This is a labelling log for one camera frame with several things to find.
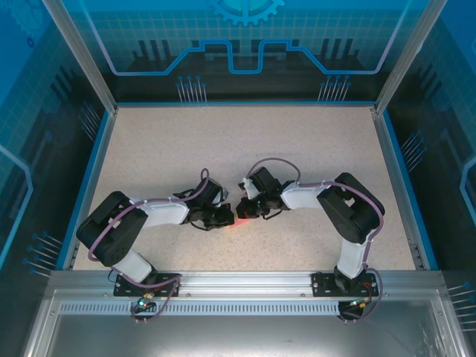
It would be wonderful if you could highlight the pink paper sheet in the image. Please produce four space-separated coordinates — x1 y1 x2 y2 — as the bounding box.
228 218 258 230

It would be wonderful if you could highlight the steel sheet panel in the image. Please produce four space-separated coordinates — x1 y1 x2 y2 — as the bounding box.
22 289 464 357

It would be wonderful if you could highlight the aluminium mounting beam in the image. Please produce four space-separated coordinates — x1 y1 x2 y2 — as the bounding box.
50 270 446 299

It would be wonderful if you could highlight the blue table border strip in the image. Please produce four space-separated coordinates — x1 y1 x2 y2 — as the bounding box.
54 109 117 271
113 100 377 109
373 109 440 271

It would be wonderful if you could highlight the purple cable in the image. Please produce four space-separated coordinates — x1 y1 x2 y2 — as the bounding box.
88 167 211 324
247 158 386 323

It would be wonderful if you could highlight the slotted metal cable duct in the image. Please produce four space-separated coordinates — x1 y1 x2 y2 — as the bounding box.
59 301 432 316

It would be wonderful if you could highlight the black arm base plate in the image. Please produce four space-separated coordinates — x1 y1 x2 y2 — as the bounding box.
113 271 183 298
311 271 376 298

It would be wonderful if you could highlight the cable connector with green light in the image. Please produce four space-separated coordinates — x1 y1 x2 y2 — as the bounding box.
347 296 375 310
134 292 156 310

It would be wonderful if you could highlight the small metal side bracket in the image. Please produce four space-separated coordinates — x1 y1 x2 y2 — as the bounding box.
410 241 425 271

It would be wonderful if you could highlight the aluminium frame post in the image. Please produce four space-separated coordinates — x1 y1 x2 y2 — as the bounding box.
41 0 119 115
373 0 449 115

